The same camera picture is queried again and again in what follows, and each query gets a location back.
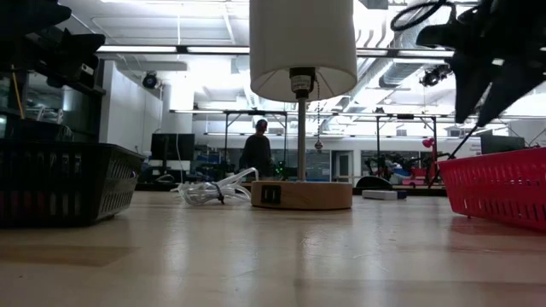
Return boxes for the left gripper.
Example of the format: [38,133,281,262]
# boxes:
[0,0,106,89]

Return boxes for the clear coiled cable bundle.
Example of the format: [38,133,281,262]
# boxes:
[170,166,260,206]

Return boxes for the white shade wooden base lamp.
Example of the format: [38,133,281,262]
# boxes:
[248,0,358,211]

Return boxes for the black plastic basket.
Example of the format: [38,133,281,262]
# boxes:
[0,138,145,227]

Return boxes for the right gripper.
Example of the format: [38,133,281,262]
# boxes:
[415,0,546,129]

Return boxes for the red plastic basket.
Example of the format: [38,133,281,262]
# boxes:
[439,147,546,234]

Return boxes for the black ceiling-mounted camera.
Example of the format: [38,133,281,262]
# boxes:
[419,63,453,89]
[142,71,160,90]

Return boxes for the black computer monitor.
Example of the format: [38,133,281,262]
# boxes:
[149,132,195,162]
[480,135,526,155]

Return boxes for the yellow hanging cable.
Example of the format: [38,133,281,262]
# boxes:
[11,67,25,119]

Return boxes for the black background rig frame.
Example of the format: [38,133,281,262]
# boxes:
[375,113,439,185]
[223,109,289,180]

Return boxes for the white rectangular box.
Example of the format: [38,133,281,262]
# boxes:
[361,189,398,201]

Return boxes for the person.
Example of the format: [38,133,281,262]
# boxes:
[238,119,273,178]

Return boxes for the silver ventilation duct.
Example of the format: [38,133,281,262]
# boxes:
[377,0,457,89]

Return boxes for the thin black rod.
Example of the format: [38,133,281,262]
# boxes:
[427,125,479,189]

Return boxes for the long ceiling light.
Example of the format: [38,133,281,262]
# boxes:
[96,44,251,55]
[356,49,456,59]

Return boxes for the red pole with heart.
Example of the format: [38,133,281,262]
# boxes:
[421,136,438,184]

